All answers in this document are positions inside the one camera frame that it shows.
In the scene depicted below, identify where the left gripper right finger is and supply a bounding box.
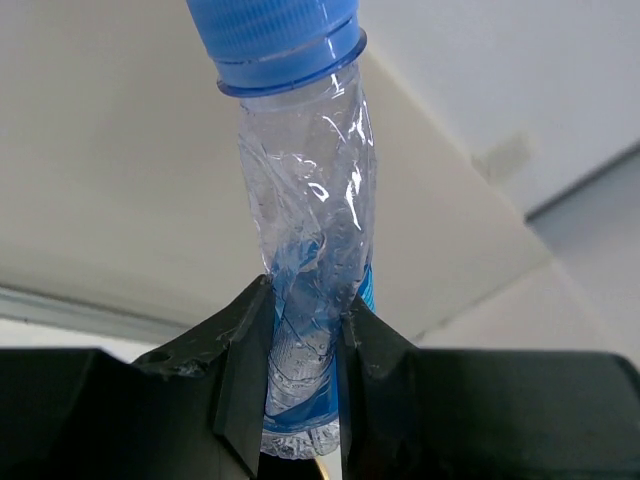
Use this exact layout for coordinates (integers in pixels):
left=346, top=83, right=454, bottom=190
left=338, top=300, right=639, bottom=479

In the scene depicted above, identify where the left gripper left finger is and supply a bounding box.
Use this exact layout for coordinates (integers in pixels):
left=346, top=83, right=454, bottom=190
left=1, top=276, right=274, bottom=479

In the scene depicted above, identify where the blue label water bottle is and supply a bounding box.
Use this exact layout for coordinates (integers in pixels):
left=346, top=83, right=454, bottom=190
left=188, top=1, right=377, bottom=460

